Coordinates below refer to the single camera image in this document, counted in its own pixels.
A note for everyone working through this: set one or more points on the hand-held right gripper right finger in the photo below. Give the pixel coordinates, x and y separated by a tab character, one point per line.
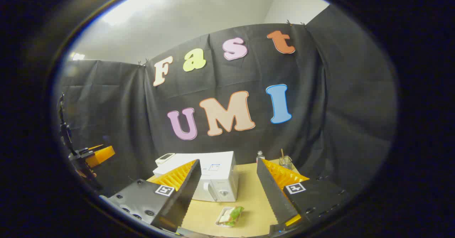
273	195

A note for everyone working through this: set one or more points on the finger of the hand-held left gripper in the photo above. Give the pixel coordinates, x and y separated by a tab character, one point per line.
101	155

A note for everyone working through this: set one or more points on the small clear bottle pink label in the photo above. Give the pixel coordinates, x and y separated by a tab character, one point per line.
260	157

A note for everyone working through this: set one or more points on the lettuce sandwich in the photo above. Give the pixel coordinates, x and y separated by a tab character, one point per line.
233	215

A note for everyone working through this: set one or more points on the small white remote device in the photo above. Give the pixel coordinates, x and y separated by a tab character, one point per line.
165	158

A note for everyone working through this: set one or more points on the white microwave oven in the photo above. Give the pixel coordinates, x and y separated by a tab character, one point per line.
220	181

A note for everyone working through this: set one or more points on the white plastic tray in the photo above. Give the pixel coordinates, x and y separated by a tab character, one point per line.
218	221

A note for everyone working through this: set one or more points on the black backdrop cloth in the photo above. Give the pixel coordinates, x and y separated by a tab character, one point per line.
320	106

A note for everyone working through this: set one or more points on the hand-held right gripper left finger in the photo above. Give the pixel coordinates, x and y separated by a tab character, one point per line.
186	191

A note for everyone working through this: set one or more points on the small clear glass cup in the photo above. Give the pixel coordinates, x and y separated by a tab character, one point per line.
285	162

